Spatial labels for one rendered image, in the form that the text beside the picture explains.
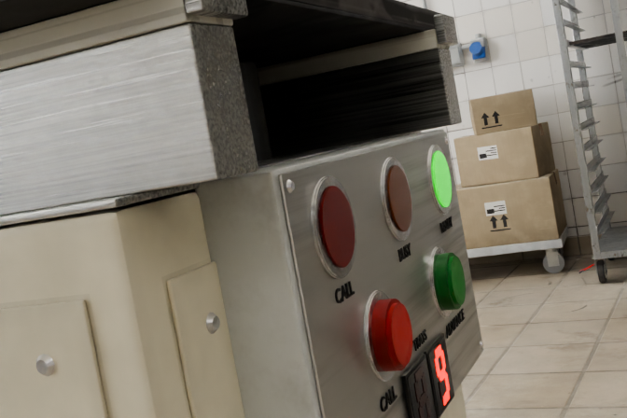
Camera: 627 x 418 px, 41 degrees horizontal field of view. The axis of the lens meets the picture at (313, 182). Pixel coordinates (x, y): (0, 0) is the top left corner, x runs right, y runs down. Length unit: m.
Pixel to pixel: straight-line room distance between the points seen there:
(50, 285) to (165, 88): 0.08
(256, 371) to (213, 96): 0.10
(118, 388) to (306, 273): 0.08
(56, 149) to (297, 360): 0.11
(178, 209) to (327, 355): 0.08
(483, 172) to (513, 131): 0.25
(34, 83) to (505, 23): 4.36
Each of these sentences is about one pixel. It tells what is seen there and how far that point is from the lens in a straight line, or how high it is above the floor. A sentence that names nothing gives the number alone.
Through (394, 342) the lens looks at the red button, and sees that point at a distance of 0.35.
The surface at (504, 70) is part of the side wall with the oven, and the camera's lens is 4.60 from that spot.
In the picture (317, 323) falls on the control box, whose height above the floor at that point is 0.78.
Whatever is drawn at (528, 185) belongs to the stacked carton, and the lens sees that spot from 4.14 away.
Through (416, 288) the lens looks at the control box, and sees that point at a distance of 0.42.
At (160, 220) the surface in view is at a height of 0.83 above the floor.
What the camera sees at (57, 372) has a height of 0.79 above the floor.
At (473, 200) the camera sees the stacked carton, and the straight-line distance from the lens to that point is 4.19.
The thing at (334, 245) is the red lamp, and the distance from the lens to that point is 0.32.
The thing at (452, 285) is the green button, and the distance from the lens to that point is 0.44.
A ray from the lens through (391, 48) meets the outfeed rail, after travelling 0.53.
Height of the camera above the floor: 0.85
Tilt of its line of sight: 3 degrees down
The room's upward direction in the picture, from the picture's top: 10 degrees counter-clockwise
